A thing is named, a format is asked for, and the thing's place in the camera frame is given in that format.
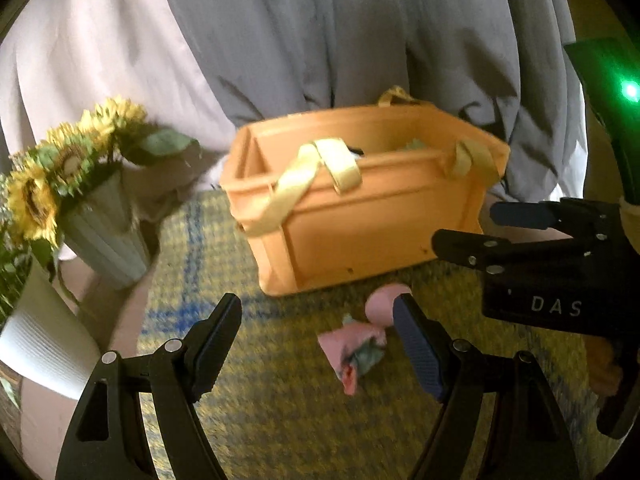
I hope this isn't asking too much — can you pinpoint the pink patterned cloth pouch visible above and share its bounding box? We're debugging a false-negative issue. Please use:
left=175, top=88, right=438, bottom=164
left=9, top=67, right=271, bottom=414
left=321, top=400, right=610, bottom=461
left=317, top=312, right=389, bottom=396

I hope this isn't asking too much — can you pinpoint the pale pink curtain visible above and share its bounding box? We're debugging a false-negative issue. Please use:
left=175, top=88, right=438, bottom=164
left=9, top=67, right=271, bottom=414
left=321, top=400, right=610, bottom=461
left=0, top=0, right=236, bottom=196

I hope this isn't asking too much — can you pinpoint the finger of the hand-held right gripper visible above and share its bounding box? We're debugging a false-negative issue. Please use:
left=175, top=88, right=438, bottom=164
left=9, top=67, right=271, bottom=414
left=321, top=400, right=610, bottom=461
left=431, top=229, right=601, bottom=275
left=490, top=199, right=621, bottom=235

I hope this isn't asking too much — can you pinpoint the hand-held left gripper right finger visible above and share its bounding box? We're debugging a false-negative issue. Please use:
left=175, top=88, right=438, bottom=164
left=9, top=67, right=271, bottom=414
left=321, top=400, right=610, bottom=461
left=392, top=294, right=581, bottom=480

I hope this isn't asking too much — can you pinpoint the person's right hand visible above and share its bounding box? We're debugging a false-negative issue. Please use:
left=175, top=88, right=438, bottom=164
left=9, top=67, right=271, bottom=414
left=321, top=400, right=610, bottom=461
left=584, top=335, right=626, bottom=402

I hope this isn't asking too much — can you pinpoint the grey curtain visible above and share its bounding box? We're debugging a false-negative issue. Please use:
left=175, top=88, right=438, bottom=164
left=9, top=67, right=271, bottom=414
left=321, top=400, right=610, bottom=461
left=152, top=0, right=581, bottom=196

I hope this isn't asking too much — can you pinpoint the sunflower bouquet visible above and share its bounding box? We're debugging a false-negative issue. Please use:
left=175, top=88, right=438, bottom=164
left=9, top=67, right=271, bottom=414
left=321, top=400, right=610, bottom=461
left=0, top=97, right=202, bottom=247

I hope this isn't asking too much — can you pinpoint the yellow blue plaid mat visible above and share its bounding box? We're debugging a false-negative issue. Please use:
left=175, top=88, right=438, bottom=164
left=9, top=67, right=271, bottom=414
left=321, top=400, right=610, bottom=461
left=135, top=190, right=603, bottom=480

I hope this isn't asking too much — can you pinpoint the grey-green ribbed vase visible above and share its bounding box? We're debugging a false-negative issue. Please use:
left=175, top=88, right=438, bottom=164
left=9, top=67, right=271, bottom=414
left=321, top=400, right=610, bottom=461
left=60, top=170, right=154, bottom=291

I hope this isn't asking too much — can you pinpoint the orange basket with yellow handles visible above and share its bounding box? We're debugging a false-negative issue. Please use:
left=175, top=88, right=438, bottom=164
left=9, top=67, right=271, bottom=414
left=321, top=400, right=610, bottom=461
left=220, top=85, right=511, bottom=297

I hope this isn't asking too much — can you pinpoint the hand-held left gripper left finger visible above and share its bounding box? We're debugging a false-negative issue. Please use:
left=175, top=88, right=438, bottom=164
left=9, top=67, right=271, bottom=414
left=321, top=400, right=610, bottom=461
left=55, top=292, right=243, bottom=480

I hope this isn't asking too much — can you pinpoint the pink round soft toy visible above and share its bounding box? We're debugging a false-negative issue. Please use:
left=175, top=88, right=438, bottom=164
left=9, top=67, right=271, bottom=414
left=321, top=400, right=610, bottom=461
left=365, top=284, right=414, bottom=326

